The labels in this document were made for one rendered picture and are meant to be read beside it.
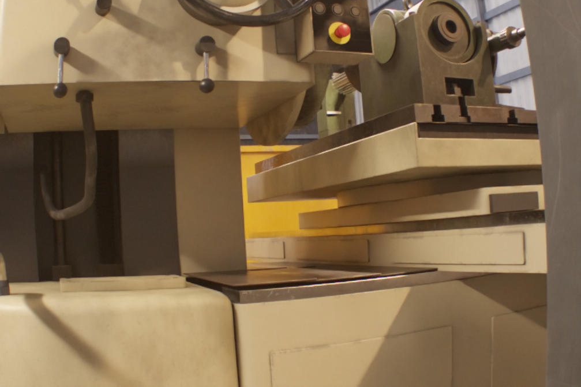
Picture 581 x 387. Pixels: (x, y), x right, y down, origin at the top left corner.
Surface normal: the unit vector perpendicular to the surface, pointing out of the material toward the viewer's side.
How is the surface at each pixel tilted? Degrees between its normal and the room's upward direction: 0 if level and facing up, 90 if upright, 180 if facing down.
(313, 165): 90
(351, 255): 90
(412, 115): 90
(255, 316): 90
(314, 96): 141
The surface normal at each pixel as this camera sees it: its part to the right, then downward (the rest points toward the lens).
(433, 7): 0.34, -0.10
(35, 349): 0.11, -0.09
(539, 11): -0.99, 0.04
